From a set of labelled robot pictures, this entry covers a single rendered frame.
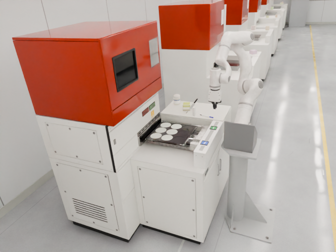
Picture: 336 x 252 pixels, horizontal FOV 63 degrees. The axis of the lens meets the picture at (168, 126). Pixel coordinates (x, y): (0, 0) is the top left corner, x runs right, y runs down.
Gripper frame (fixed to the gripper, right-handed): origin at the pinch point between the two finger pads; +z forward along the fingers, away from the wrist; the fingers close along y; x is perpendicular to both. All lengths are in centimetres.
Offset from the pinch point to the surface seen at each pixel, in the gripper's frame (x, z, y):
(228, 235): -23, 116, 21
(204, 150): -36.3, 20.3, 2.2
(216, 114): 27.0, 19.9, -5.1
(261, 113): 251, 117, 17
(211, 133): -8.4, 20.7, -0.6
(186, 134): -7.3, 26.4, -22.8
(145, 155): -37, 34, -49
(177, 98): 38, 12, -49
